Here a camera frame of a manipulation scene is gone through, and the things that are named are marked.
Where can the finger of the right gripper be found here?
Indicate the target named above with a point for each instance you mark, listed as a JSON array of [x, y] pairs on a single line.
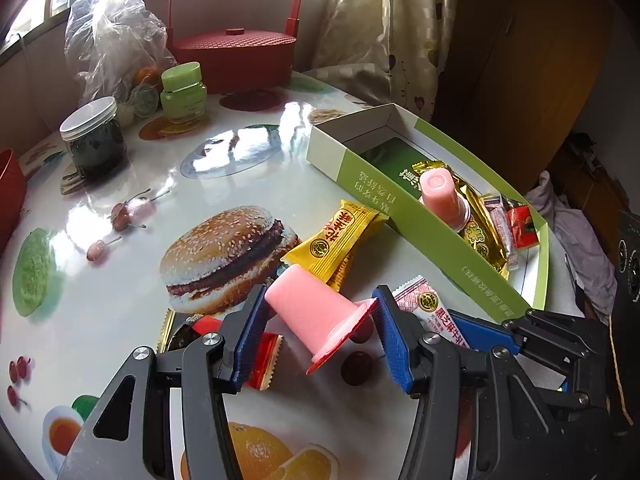
[[482, 335]]

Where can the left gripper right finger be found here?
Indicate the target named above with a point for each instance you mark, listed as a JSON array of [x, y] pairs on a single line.
[[513, 436]]

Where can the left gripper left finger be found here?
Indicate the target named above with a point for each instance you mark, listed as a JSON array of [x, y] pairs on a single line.
[[127, 435]]

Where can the pink jelly cup red lid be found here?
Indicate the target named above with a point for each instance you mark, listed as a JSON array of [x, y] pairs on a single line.
[[321, 318]]

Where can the yellow peanut candy packet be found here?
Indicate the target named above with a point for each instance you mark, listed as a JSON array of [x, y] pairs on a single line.
[[329, 253]]

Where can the gold candy bar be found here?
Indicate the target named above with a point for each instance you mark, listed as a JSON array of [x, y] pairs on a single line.
[[493, 204]]

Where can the white red candy packet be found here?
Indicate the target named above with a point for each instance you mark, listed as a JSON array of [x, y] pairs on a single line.
[[512, 262], [419, 298]]

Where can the long yellow snack packet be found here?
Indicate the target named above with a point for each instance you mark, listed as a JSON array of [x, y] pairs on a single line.
[[479, 232]]

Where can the crumpled cloth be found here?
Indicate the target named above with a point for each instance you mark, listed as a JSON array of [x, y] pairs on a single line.
[[575, 234]]

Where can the green cardboard box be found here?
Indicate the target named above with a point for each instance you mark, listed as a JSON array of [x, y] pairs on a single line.
[[369, 154]]

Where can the red oval tray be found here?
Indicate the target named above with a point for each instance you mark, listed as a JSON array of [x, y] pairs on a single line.
[[13, 187]]

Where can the dark wooden cabinet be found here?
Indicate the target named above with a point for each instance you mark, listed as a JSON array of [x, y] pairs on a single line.
[[522, 73]]

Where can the dark jar white lid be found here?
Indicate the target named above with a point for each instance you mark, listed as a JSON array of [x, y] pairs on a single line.
[[93, 138]]

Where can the beige patterned curtain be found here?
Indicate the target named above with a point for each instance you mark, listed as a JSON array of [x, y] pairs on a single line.
[[386, 51]]

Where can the green glass jar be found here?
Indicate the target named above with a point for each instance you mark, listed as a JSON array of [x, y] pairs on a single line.
[[184, 95]]

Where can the clear plastic bag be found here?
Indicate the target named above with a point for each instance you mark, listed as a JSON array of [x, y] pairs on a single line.
[[107, 42]]

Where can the red basket with handle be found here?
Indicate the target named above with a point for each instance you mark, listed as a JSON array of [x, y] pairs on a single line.
[[237, 60]]

